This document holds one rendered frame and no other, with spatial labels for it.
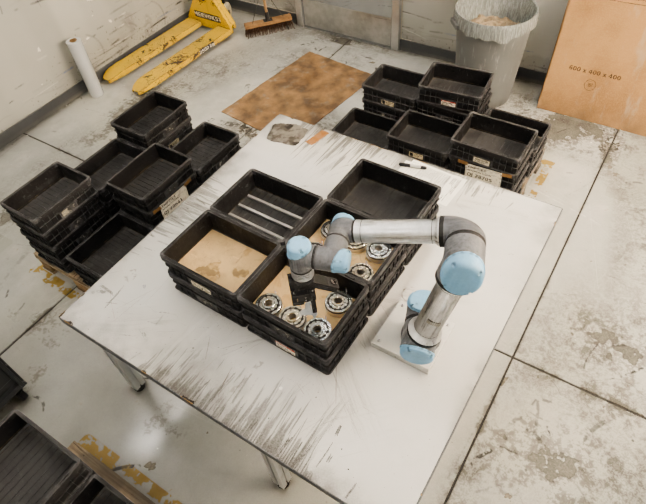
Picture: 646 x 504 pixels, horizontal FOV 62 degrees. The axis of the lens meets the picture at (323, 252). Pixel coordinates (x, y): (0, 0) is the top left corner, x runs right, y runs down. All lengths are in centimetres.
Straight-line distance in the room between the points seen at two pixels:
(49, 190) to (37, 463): 164
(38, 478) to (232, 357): 86
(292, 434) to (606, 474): 148
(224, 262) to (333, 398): 71
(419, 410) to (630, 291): 176
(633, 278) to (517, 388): 101
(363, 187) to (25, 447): 175
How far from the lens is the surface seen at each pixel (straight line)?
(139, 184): 329
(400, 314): 215
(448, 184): 269
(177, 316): 231
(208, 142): 362
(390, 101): 372
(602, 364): 309
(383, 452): 193
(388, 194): 244
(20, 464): 251
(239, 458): 273
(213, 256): 228
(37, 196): 351
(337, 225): 169
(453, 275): 151
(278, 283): 213
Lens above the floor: 251
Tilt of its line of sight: 49 degrees down
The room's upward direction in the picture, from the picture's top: 6 degrees counter-clockwise
